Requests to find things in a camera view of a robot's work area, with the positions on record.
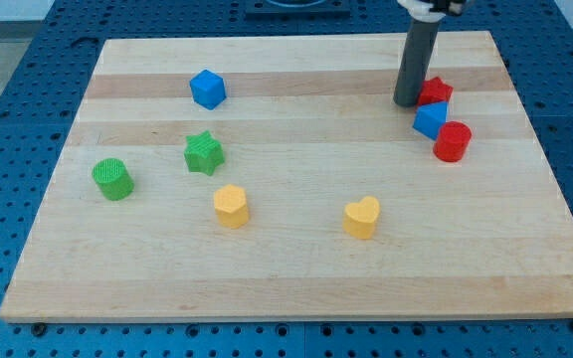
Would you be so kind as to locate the blue cube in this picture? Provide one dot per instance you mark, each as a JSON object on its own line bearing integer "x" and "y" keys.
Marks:
{"x": 208, "y": 89}

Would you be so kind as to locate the wooden board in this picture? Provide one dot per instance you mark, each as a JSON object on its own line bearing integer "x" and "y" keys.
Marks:
{"x": 307, "y": 127}

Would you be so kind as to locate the yellow hexagon block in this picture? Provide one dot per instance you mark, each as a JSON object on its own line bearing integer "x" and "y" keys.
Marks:
{"x": 231, "y": 206}

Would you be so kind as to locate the yellow heart block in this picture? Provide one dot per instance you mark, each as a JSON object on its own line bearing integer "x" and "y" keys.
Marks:
{"x": 360, "y": 218}

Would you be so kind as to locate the green star block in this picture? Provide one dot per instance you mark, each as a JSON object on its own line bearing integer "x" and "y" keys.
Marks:
{"x": 203, "y": 153}

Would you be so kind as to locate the blue triangle block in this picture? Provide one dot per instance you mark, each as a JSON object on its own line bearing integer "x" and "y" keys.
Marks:
{"x": 430, "y": 118}

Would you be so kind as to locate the red cylinder block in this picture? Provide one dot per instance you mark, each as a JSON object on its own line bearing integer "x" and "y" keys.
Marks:
{"x": 452, "y": 141}

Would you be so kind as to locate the red star block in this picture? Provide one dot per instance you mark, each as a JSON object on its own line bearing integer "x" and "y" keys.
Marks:
{"x": 434, "y": 90}

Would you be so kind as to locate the green cylinder block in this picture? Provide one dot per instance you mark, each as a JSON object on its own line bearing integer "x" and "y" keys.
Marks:
{"x": 112, "y": 178}

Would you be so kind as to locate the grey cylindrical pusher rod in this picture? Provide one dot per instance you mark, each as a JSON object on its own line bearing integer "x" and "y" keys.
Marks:
{"x": 418, "y": 49}

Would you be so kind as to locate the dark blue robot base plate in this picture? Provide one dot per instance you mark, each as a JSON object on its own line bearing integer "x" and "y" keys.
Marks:
{"x": 295, "y": 8}

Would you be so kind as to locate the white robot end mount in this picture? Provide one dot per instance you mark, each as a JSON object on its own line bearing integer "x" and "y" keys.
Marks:
{"x": 433, "y": 11}

